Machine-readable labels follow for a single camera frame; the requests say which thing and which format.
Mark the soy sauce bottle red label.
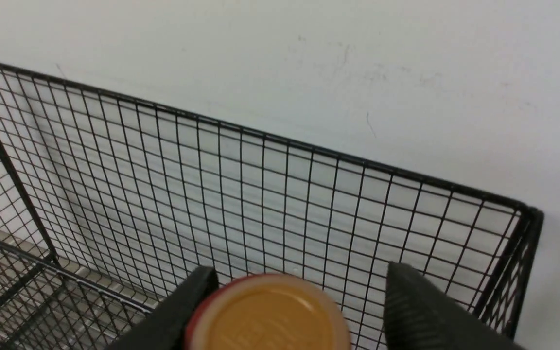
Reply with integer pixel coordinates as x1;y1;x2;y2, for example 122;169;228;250
184;273;352;350

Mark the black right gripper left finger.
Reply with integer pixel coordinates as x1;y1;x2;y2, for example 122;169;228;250
107;266;219;350

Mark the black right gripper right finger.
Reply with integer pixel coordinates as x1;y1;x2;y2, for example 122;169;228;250
383;262;522;350

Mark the black wire mesh rack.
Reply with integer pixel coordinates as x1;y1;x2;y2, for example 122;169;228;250
0;63;544;350

